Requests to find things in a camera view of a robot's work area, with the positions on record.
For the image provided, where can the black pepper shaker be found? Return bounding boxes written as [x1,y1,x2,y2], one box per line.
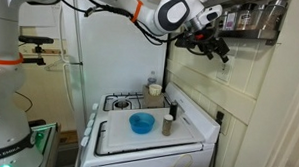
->
[168,100,179,122]

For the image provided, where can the black camera on stand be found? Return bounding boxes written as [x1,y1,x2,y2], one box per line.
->
[17,35,55,67]

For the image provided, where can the spice jar with white lid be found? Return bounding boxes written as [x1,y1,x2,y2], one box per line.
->
[161,113,174,137]

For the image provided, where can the white gas stove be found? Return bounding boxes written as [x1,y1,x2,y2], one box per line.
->
[75,78,223,167]

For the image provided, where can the blue plastic bowl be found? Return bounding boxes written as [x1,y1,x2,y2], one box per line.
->
[128,112,156,136]

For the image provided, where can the white paper cup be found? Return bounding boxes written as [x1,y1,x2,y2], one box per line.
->
[148,82,164,97]

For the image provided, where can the white wall switch plate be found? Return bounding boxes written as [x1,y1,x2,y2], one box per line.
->
[215,56,235,84]

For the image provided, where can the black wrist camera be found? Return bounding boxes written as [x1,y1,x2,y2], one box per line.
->
[174,33,196,51]

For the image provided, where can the spice jar with purple label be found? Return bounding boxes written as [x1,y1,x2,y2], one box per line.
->
[224,9,238,32]

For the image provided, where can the white cutting board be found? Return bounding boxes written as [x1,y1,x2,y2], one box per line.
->
[105,105,207,156]

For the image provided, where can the black burner grate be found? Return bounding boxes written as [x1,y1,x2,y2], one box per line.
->
[103,91,172,114]

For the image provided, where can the black wall plug with cable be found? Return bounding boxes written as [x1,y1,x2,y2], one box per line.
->
[209,110,226,167]

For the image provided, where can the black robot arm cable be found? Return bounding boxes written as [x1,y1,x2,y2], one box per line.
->
[25,0,210,58]

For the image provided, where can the large glass jar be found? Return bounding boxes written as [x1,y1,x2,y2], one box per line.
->
[256,0,289,32]

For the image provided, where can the glass jar with dark label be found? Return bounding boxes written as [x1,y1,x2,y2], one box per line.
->
[237,4,257,31]

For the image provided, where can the white refrigerator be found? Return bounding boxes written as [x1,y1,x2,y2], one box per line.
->
[54,0,170,135]

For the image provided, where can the metal robot control box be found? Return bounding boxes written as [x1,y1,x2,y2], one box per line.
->
[26,118,61,167]

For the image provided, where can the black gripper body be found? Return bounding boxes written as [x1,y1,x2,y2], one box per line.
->
[193,32,219,55]

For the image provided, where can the metal spice shelf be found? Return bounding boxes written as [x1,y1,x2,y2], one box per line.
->
[199,0,290,46]

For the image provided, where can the clear water bottle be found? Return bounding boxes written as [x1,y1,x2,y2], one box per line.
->
[146,70,158,87]

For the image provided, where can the black floor cable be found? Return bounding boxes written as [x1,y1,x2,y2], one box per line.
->
[13,91,34,113]

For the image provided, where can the small brown paper bag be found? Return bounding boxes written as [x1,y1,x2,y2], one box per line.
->
[141,84,166,110]

